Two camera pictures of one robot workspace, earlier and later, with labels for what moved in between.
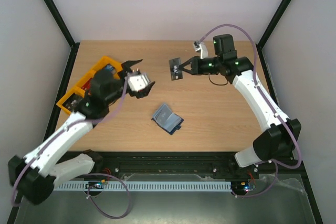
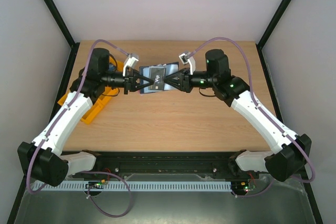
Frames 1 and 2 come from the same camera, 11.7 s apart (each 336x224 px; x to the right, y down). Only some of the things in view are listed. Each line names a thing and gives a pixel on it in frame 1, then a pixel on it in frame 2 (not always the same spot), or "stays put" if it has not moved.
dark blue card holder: x=166 y=120 to x=157 y=73
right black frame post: x=286 y=0 stays put
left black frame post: x=73 y=45 stays put
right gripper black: x=194 y=65 to x=186 y=82
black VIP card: x=176 y=72 to x=157 y=74
